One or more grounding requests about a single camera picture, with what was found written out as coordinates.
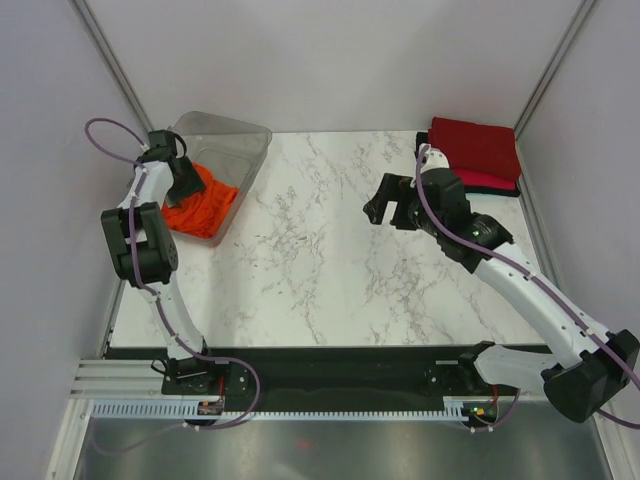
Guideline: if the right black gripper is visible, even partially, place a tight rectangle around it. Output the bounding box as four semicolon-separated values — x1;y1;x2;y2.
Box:
363;172;444;238

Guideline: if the orange t shirt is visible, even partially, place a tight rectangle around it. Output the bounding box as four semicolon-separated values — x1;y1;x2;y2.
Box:
162;163;239;239

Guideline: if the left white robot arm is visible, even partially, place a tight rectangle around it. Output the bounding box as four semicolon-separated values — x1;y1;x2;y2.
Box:
101;130;220;393

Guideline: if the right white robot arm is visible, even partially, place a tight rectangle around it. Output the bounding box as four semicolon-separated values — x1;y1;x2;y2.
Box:
363;143;639;423

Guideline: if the clear plastic bin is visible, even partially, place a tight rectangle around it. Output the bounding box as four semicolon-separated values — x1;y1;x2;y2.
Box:
171;111;272;246

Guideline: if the black folded shirt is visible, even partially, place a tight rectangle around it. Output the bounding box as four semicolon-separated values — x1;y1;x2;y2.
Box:
415;131;520;197

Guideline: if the pink folded shirt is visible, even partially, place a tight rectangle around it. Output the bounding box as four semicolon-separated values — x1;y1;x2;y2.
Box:
454;168;516;191

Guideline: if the dark red folded shirt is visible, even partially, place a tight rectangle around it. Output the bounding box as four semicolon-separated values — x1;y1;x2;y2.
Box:
428;117;522;181

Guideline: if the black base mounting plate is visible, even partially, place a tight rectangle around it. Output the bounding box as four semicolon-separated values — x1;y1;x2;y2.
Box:
152;346;516;412

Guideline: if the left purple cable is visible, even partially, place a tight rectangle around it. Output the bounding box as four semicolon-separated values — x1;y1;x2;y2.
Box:
83;117;264;456

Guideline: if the purple cable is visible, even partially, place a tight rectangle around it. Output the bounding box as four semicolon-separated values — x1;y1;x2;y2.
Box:
412;149;640;435
83;117;264;456

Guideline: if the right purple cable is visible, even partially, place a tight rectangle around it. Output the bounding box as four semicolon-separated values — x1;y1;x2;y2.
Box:
412;149;640;435

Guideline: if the left aluminium frame post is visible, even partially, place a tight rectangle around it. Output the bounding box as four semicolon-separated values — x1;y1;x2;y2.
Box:
69;0;153;131

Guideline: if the aluminium frame post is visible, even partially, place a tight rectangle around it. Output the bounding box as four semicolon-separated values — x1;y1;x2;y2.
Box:
514;0;600;139
69;0;153;131

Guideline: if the white slotted cable duct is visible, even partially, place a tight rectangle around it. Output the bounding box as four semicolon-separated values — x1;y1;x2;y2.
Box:
91;398;498;422

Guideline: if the left aluminium rail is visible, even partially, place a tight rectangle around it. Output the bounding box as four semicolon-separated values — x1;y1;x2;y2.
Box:
71;359;163;399

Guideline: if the right aluminium frame post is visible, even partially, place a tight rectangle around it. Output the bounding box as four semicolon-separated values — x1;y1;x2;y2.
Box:
514;0;600;139

